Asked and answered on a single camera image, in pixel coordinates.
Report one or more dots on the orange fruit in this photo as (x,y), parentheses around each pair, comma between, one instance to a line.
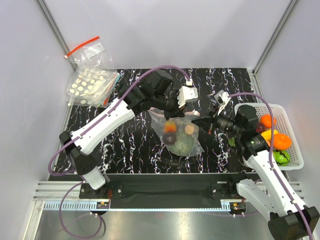
(281,141)
(268,121)

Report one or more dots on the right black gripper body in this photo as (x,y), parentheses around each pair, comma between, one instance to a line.
(221,122)

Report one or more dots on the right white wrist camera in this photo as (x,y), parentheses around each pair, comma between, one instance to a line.
(223,99)

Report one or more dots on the white plastic basket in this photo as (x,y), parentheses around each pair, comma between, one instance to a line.
(283,126)

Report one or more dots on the green netted melon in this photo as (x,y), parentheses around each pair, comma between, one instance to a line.
(184,146)

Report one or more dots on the yellow bell pepper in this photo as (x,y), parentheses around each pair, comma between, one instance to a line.
(267,135)

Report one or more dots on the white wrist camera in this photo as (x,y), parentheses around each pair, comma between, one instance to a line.
(223,99)
(187,94)

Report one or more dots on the dotted clear bag stack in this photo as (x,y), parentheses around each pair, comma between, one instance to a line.
(92,86)

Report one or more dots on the green leaf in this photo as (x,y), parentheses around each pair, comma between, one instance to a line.
(232,142)

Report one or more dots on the red zipper clear bag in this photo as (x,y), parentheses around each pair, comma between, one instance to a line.
(91,54)

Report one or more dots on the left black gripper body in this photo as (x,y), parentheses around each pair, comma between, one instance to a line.
(170,106)

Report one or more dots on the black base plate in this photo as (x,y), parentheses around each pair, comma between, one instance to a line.
(167,191)

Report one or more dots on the dark purple fruit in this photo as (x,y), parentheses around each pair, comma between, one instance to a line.
(169,138)

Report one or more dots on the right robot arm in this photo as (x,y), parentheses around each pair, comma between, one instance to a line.
(287,215)

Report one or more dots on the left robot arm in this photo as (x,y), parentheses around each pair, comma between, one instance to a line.
(149,91)

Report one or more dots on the red orange mango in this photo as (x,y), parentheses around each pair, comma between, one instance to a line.
(170,127)

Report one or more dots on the pink zipper clear bag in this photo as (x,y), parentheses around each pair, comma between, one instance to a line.
(158,120)

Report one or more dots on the beige garlic bulb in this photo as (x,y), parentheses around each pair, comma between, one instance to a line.
(189,129)

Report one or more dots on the green watermelon toy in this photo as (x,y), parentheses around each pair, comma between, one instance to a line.
(282,157)

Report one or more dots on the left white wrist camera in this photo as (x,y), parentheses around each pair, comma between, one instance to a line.
(187,94)

